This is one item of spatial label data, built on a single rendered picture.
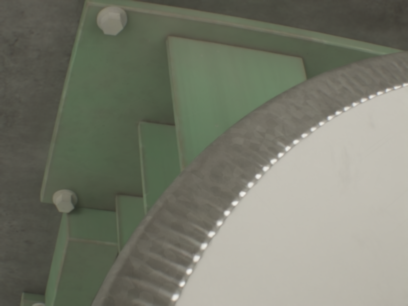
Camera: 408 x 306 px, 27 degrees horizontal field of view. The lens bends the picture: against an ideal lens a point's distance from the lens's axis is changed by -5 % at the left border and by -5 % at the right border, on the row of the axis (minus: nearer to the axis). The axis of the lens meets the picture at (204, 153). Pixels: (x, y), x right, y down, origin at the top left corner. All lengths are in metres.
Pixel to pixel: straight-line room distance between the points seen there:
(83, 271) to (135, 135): 0.24
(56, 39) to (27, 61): 0.05
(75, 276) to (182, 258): 0.74
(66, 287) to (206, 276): 0.77
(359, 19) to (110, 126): 0.35
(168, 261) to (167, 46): 0.51
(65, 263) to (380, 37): 0.55
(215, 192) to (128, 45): 0.48
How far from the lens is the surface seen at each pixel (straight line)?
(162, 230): 0.56
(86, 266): 1.27
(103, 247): 1.23
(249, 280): 0.56
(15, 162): 1.22
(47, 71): 1.10
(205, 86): 0.98
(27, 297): 1.46
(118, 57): 1.06
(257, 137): 0.65
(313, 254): 0.59
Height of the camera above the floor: 0.83
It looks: 43 degrees down
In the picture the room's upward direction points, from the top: 172 degrees clockwise
